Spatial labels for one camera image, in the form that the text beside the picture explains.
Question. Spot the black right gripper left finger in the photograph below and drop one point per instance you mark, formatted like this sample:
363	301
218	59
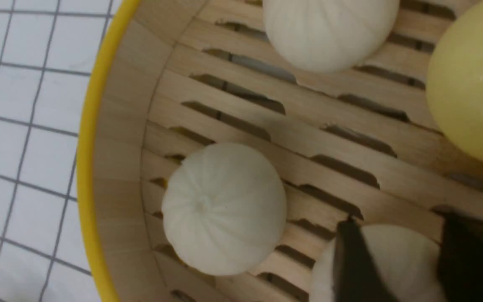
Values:
356	278

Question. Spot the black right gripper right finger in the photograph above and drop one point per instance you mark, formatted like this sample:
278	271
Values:
460	265

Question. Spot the cream bun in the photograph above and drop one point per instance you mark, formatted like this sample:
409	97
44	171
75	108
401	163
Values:
224	209
405	259
324	36

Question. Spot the yellow bun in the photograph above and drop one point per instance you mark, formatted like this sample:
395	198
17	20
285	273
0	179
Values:
454	87

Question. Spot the bamboo steamer tray yellow rim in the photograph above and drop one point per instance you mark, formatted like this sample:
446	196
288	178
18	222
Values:
175	75

